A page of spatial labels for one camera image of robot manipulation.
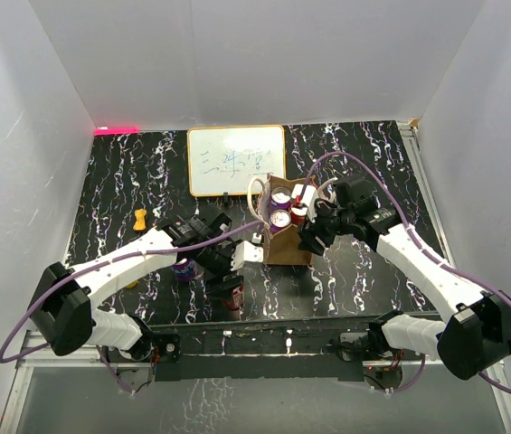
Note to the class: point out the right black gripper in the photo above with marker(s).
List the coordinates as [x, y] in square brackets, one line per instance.
[307, 238]

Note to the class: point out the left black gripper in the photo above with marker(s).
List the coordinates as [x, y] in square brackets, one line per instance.
[219, 287]

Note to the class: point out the red cola can front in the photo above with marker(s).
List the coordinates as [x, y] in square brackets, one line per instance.
[233, 293]

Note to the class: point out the red cola can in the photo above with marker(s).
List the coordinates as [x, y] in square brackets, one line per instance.
[298, 214]
[233, 293]

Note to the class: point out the brown canvas tote bag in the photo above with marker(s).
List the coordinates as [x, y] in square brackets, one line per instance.
[281, 248]

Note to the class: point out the purple can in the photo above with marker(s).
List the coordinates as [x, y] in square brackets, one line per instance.
[279, 220]
[280, 199]
[184, 270]

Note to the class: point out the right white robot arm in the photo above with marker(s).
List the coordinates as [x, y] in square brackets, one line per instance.
[473, 331]

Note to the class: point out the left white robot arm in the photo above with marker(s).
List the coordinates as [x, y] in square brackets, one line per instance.
[66, 303]

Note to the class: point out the orange bone toy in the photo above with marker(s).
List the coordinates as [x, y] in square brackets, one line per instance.
[140, 223]

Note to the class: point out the pink marker strip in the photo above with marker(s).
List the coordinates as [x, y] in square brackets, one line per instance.
[111, 131]

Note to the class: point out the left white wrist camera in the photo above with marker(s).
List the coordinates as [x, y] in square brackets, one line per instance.
[246, 252]

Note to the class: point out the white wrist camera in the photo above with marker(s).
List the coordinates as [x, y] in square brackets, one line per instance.
[246, 252]
[303, 198]

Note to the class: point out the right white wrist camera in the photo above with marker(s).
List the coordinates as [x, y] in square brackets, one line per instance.
[303, 198]

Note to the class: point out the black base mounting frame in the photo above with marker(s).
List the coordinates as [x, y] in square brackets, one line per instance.
[318, 347]

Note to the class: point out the small whiteboard orange frame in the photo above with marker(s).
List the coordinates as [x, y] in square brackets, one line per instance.
[222, 160]

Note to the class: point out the aluminium rail frame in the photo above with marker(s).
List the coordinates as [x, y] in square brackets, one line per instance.
[44, 356]

